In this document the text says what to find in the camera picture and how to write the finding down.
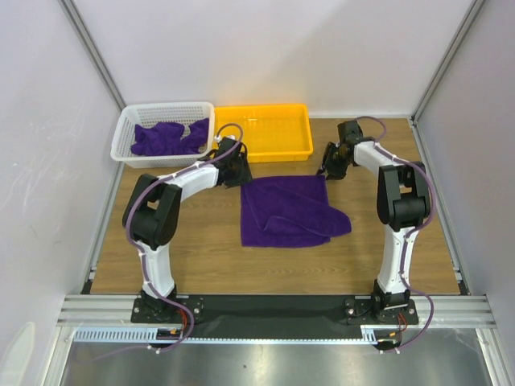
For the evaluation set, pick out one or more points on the purple towel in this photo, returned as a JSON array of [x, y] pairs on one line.
[[168, 139], [289, 212]]

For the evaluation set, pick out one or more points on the white perforated plastic basket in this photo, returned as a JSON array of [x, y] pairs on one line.
[[147, 116]]

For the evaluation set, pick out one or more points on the purple towel in basket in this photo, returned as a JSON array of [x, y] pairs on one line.
[[168, 139]]

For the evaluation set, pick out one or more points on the yellow plastic tray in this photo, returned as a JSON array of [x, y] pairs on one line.
[[272, 133]]

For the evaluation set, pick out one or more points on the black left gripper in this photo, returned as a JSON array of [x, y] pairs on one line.
[[245, 175]]

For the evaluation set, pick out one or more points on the white slotted cable duct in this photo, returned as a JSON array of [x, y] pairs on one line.
[[154, 335]]

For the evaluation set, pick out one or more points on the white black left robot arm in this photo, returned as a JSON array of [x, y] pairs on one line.
[[152, 215]]

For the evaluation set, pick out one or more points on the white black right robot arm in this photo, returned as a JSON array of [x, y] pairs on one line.
[[404, 206]]

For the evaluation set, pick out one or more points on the aluminium frame rail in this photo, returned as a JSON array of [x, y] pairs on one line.
[[450, 311]]

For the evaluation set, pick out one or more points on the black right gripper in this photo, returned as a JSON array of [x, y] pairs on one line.
[[334, 159]]

